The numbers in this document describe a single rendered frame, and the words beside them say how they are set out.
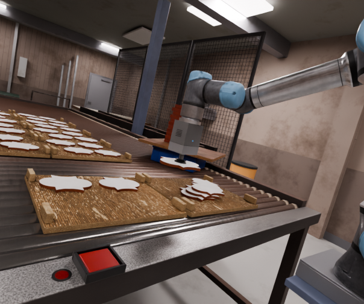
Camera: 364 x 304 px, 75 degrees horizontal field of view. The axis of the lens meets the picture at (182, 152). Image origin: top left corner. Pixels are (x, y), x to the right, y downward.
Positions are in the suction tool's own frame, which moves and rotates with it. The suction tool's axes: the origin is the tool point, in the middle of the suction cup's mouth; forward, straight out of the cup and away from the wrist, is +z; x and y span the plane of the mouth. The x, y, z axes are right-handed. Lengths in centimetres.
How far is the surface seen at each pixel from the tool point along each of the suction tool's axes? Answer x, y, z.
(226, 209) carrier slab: 12.7, -17.7, 13.3
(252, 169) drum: -102, -317, 38
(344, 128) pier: 1, -339, -56
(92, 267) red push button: 17.6, 39.2, 13.8
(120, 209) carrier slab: -0.3, 21.0, 13.1
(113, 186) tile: -14.9, 14.2, 12.1
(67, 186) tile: -17.1, 29.0, 12.1
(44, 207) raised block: -1.8, 40.9, 10.4
